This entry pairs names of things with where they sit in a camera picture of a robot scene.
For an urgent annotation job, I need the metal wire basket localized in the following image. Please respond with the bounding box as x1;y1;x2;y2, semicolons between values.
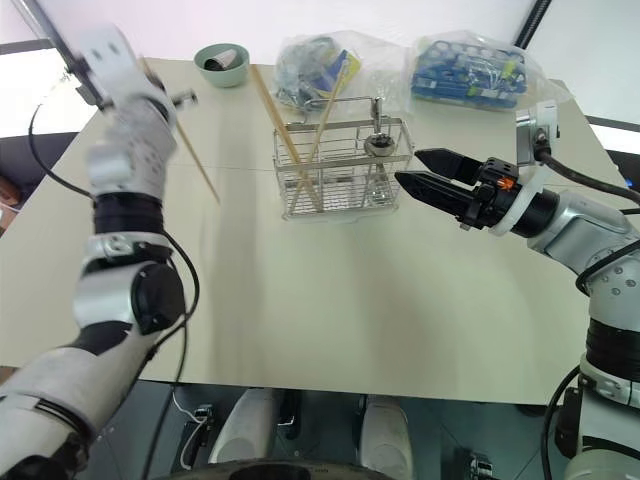
272;96;415;224

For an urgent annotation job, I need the clear bag with blue packets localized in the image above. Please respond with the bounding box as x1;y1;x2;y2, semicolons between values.
272;29;416;119

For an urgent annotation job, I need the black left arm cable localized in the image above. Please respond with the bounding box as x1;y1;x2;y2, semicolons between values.
28;97;201;480

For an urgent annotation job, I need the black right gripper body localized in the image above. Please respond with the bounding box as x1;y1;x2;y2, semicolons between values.
457;156;524;231

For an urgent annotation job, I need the small white dark cup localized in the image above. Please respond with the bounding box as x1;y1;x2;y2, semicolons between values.
203;48;240;72

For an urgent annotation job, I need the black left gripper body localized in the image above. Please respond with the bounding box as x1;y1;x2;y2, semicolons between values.
142;73;177;124

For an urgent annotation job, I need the white rounded shell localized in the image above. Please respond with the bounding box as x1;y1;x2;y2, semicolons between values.
359;394;414;480
207;388;281;466

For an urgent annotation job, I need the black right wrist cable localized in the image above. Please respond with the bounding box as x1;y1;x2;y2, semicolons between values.
533;127;640;207

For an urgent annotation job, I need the black cable at robot torso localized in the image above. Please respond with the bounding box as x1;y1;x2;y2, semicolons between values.
540;367;584;480

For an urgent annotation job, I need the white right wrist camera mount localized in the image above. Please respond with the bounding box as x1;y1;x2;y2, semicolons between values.
488;99;560;237

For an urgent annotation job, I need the grey metal frame bar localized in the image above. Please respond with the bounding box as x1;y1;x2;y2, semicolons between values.
14;0;117;114

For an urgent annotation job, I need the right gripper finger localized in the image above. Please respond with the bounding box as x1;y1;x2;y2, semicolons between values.
415;147;479;181
394;170;474;222

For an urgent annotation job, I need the metal caster foot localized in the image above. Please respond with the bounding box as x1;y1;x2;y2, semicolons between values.
467;449;494;480
182;405;216;466

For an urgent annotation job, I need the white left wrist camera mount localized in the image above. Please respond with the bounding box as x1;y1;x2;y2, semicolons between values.
69;23;139;109

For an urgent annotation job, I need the thin white wire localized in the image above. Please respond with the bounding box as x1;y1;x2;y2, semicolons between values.
172;392;206;471

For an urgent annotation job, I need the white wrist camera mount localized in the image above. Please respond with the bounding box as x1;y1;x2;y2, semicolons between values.
488;99;560;237
69;23;139;109

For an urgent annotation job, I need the bystander person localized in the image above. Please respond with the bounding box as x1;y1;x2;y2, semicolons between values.
0;172;24;236

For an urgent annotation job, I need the green ceramic bowl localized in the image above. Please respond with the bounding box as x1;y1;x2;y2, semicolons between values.
193;43;251;89

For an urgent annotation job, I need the black diagonal frame bar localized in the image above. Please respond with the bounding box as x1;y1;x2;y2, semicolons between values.
514;0;554;49

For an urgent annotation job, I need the clear bag with blue tray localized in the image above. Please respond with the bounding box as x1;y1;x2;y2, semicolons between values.
409;29;544;114

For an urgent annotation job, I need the wooden chopstick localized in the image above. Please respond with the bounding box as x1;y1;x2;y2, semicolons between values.
248;65;325;215
139;55;223;205
291;73;349;212

